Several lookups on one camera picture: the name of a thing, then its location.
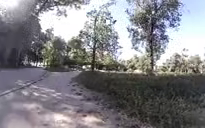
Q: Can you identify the grey dirt path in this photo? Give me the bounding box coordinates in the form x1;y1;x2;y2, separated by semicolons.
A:
0;70;148;128

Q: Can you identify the dry grass field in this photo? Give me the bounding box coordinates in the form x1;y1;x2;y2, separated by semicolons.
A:
73;70;205;128

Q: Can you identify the tall leafy tree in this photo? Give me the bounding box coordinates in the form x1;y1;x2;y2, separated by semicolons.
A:
126;0;184;74

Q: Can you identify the wood of trees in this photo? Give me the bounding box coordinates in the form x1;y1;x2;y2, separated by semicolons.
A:
0;0;91;72

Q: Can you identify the row of distant trees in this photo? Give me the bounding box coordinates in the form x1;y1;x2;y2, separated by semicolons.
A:
118;24;205;74

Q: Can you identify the slender leafy tree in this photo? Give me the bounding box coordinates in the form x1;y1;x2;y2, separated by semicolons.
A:
78;4;123;72

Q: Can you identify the grey paved area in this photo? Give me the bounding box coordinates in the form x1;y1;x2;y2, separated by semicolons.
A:
0;67;48;98

